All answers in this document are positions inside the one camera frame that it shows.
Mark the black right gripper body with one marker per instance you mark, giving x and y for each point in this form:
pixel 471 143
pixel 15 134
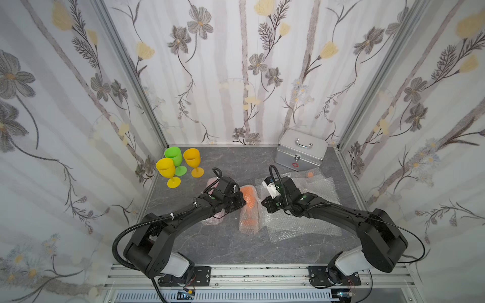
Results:
pixel 273 202

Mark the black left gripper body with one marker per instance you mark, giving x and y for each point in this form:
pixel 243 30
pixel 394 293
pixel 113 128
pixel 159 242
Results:
pixel 235 201

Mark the pink glass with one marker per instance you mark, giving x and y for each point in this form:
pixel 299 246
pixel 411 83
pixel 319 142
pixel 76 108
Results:
pixel 218 217

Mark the clear bubble wrap sheet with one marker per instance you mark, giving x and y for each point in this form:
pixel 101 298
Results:
pixel 283 226
pixel 302 174
pixel 322 189

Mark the orange glass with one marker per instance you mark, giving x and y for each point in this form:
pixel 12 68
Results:
pixel 249 218

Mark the amber glass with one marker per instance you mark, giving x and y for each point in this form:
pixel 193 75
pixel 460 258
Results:
pixel 193 159

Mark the yellow glass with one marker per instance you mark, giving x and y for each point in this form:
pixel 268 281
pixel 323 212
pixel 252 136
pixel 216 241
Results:
pixel 167 170

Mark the green plastic wine glass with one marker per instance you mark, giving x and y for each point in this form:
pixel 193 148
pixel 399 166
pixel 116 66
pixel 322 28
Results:
pixel 174 153

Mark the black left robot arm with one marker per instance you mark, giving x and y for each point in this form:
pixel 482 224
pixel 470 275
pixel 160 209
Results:
pixel 148 245

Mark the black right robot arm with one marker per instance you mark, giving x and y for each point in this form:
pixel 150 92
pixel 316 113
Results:
pixel 381 242

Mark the silver aluminium first aid case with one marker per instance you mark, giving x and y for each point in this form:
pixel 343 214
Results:
pixel 299 151

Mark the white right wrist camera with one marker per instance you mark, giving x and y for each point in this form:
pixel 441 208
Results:
pixel 269 184

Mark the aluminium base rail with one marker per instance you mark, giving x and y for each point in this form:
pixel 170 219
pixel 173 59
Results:
pixel 290 283

